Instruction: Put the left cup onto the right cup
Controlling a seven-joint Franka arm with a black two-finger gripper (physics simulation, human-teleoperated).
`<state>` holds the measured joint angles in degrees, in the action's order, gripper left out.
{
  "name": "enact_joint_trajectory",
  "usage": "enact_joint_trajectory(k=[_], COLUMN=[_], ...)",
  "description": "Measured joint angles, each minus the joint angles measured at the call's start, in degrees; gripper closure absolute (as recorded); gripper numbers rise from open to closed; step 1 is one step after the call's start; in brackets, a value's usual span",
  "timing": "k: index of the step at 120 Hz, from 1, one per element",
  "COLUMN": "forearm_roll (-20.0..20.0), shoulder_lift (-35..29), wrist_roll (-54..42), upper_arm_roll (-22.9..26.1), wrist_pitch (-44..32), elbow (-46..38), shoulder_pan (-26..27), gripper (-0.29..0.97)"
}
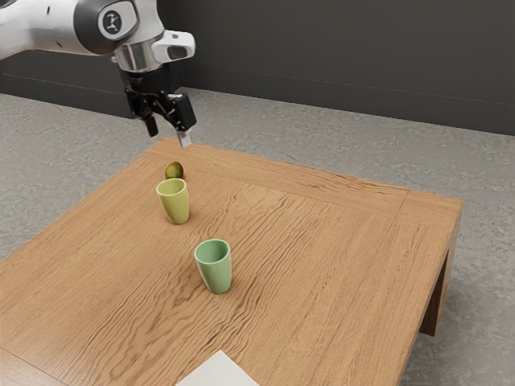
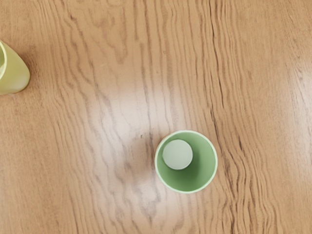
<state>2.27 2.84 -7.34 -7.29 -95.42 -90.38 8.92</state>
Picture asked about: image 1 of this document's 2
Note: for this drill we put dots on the green-brown mango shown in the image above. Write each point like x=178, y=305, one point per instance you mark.
x=174, y=170

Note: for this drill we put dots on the yellow-green cup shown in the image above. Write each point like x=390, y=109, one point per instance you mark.
x=175, y=203

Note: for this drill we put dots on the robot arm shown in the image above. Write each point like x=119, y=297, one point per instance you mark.
x=60, y=24

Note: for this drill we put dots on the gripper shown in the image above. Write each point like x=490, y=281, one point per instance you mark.
x=141, y=86

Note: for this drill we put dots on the green cup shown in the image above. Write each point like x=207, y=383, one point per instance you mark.
x=215, y=265

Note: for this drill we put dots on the white flat sheet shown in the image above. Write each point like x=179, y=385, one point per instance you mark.
x=219, y=372

